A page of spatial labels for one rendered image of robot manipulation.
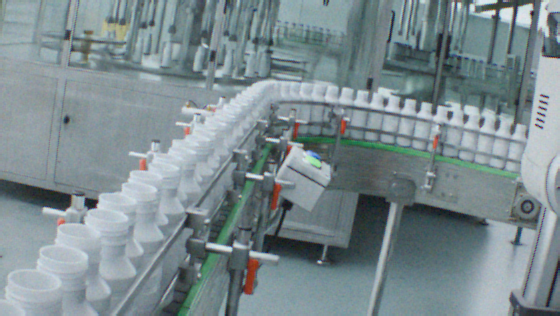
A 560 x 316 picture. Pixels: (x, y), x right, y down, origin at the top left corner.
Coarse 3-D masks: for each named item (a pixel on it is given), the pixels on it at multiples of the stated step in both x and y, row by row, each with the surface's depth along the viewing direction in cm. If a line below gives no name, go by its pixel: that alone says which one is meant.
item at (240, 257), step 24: (288, 120) 221; (288, 144) 178; (144, 168) 134; (72, 192) 89; (120, 192) 90; (240, 192) 135; (264, 192) 133; (48, 216) 90; (72, 216) 88; (192, 216) 88; (264, 216) 134; (192, 240) 89; (240, 240) 88; (192, 264) 90; (240, 264) 88; (240, 288) 90
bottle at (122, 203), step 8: (104, 200) 67; (112, 200) 70; (120, 200) 70; (128, 200) 70; (136, 200) 69; (104, 208) 67; (112, 208) 67; (120, 208) 67; (128, 208) 67; (136, 208) 69; (128, 216) 68; (128, 224) 68; (128, 232) 68; (136, 240) 69; (128, 248) 68; (136, 248) 68; (128, 256) 67; (136, 256) 68; (136, 264) 68; (136, 296) 69; (136, 304) 70; (136, 312) 70
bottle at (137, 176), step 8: (136, 176) 79; (144, 176) 82; (152, 176) 82; (160, 176) 81; (152, 184) 79; (160, 184) 80; (160, 192) 80; (160, 200) 81; (160, 208) 81; (160, 216) 80; (160, 224) 79; (160, 264) 81; (160, 272) 81; (160, 280) 82
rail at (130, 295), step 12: (252, 132) 166; (264, 132) 213; (240, 144) 142; (240, 168) 156; (216, 180) 112; (204, 192) 100; (216, 216) 120; (180, 228) 83; (204, 228) 108; (168, 240) 77; (156, 252) 72; (156, 264) 71; (144, 276) 65; (180, 276) 89; (132, 288) 61; (168, 288) 82; (132, 300) 61; (120, 312) 57; (156, 312) 75
